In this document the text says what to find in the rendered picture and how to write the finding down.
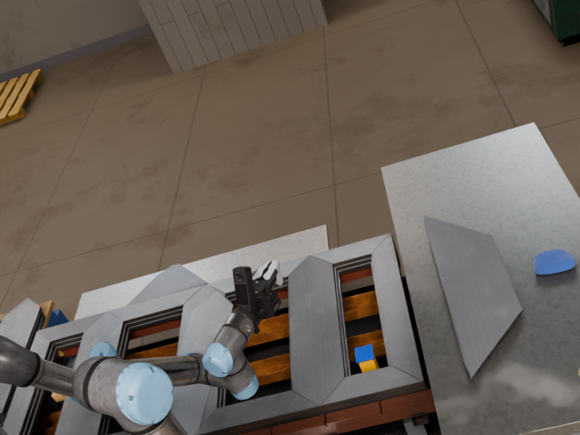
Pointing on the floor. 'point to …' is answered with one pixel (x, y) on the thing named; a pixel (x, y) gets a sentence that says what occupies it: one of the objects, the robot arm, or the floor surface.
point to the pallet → (17, 96)
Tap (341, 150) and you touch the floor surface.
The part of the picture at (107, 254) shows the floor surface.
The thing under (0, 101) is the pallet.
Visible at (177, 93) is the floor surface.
